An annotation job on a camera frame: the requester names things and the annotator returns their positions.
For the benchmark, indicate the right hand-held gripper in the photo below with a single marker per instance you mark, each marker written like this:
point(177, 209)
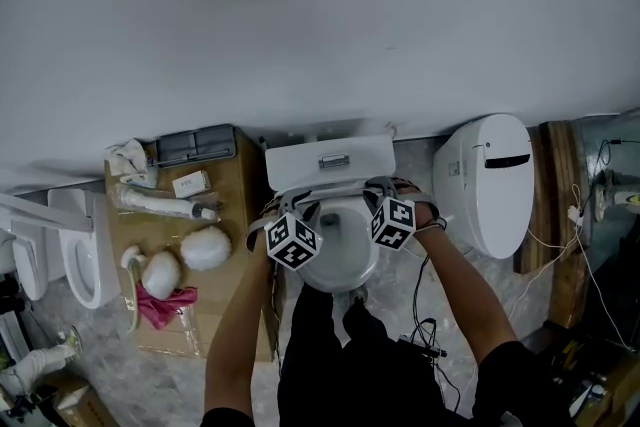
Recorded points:
point(395, 222)

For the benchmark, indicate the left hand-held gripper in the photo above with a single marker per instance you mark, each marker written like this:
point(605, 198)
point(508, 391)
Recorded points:
point(292, 242)

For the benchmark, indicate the person's right forearm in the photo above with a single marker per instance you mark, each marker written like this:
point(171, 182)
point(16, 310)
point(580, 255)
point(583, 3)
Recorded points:
point(460, 285)

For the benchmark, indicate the person's left forearm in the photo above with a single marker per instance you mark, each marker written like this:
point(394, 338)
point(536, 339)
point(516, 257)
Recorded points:
point(235, 330)

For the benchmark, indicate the white toilet with tank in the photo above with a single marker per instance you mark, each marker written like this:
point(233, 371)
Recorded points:
point(300, 160)

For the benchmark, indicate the white smart toilet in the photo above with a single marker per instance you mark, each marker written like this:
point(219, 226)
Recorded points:
point(495, 205)

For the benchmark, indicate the white ceramic toilet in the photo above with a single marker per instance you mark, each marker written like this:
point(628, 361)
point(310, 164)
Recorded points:
point(95, 265)

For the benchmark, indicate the person's left hand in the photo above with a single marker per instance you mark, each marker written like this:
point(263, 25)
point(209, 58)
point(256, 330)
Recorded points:
point(274, 210)

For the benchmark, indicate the person's right hand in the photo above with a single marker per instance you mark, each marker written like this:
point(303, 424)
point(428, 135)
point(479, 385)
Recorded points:
point(407, 189)

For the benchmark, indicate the large brown cardboard box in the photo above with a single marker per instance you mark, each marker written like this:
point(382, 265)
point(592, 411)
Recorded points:
point(235, 195)

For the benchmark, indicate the person's right grey shoe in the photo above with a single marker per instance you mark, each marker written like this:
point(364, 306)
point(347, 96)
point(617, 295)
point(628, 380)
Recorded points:
point(358, 299)

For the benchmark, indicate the white fluffy duster head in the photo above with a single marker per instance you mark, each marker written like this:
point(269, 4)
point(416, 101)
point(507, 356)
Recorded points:
point(161, 275)
point(206, 249)

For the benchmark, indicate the small white box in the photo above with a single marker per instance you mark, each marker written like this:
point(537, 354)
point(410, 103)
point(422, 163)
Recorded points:
point(192, 182)

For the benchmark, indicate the black plastic tray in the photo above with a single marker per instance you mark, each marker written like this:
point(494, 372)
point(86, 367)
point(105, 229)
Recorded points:
point(195, 145)

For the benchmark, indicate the white tube in plastic bag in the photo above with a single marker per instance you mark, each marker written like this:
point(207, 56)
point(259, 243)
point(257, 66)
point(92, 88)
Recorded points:
point(150, 202)

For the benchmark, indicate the person's black trousers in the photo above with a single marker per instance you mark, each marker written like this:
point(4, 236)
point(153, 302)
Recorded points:
point(325, 365)

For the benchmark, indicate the white packet with blue label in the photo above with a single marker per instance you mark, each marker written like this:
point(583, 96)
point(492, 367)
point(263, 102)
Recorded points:
point(137, 181)

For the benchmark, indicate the pink cloth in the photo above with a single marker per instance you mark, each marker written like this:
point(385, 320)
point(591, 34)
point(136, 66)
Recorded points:
point(162, 310)

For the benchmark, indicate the crumpled white plastic wrap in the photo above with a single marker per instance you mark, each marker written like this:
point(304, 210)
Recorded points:
point(127, 155)

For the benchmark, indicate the brown wooden step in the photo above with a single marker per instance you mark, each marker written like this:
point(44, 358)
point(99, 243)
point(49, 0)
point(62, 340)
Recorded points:
point(560, 275)

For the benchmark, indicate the white power strip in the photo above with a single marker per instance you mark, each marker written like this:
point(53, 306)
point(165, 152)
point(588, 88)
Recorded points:
point(575, 215)

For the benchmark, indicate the person's left black sleeve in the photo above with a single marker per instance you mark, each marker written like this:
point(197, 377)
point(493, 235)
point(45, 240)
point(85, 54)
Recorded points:
point(227, 419)

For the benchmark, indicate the person's black sleeve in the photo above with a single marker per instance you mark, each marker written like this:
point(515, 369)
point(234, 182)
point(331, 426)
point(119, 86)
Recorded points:
point(227, 419)
point(520, 390)

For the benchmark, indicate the person's right black sleeve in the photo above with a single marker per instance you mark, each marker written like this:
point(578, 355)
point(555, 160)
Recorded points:
point(520, 390)

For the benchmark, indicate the black metal rack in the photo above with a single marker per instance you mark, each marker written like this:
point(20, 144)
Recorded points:
point(615, 295)

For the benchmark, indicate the small brown cardboard box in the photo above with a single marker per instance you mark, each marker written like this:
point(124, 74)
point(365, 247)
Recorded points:
point(85, 407)

